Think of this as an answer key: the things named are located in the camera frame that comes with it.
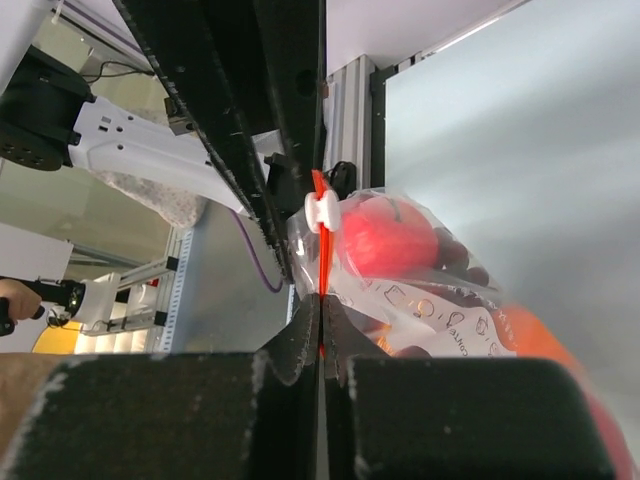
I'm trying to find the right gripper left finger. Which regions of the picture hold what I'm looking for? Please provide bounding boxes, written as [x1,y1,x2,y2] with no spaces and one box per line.
[1,295,320,479]

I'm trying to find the person hand background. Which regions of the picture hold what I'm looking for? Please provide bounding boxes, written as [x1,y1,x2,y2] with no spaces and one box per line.
[0,278,42,323]

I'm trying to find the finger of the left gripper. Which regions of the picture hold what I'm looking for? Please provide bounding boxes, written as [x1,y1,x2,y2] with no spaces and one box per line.
[114,0,320,281]

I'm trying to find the small orange fake tangerine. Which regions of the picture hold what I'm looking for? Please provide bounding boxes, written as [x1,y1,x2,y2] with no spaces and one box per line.
[492,304,581,371]

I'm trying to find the dark purple fake grapes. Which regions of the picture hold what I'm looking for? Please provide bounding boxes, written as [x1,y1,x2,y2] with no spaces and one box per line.
[359,224,494,359]

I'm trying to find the aluminium frame rail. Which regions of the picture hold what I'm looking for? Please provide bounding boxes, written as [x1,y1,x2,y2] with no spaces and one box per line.
[324,55,395,189]

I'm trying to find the clear zip bag orange seal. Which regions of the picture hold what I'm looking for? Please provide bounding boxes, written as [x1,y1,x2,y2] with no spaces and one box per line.
[288,171,639,479]

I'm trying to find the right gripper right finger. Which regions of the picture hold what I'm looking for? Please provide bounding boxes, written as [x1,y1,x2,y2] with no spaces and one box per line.
[321,296,618,479]

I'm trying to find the red fake apple upper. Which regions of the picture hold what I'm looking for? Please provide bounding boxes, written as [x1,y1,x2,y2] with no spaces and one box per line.
[336,196,439,278]

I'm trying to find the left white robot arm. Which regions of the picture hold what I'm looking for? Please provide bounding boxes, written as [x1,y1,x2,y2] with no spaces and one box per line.
[1,1,326,279]

